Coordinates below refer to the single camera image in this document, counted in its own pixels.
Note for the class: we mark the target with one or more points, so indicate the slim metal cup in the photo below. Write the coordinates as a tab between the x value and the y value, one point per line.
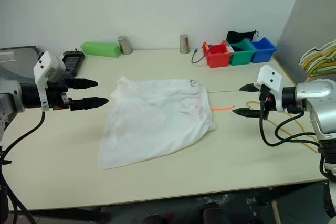
184	43

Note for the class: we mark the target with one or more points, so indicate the dark rounded shape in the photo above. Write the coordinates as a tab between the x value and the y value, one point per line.
212	213

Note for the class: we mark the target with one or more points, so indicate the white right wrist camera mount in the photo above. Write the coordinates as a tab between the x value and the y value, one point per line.
271	77

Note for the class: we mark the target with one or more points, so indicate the green plastic bin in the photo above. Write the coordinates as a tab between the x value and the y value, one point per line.
240	58

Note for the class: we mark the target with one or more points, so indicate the wide metal cup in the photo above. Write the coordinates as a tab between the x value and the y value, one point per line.
125	45

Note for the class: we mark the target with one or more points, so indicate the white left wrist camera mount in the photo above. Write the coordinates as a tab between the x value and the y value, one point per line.
43	68

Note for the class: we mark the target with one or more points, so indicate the green clothes hanger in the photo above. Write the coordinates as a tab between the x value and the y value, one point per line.
324	71

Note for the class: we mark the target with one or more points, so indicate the white cloth garment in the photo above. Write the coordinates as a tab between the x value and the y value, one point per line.
155	119

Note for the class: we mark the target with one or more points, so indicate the black fabric pouch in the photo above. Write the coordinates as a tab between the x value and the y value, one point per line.
239	36

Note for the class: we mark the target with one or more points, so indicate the blue plastic bin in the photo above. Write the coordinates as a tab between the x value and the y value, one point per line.
262	53

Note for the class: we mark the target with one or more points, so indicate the black handheld controller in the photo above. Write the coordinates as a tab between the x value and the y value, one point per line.
72	61

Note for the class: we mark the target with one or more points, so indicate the grey laptop computer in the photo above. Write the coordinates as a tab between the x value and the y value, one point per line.
15	58

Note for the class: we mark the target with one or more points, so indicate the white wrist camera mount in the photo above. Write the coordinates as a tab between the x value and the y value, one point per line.
43	68
271	77

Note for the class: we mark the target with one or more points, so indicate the red plastic bin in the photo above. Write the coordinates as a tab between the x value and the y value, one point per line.
219	57

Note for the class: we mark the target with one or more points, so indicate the wooden table leg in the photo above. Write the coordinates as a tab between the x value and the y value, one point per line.
275	205

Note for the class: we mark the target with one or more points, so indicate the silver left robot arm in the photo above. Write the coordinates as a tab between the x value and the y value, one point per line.
29	96

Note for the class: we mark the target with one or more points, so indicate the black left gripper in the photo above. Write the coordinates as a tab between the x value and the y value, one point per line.
56	93

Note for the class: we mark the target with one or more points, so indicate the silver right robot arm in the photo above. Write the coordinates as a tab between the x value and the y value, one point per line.
319	95

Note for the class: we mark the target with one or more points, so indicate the green rectangular box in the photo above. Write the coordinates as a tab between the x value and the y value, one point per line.
99	48

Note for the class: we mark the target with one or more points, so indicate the bunch of coloured hangers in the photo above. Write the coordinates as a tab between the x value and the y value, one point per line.
319	48

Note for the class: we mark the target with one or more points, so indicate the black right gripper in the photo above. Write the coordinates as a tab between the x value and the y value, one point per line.
266	103

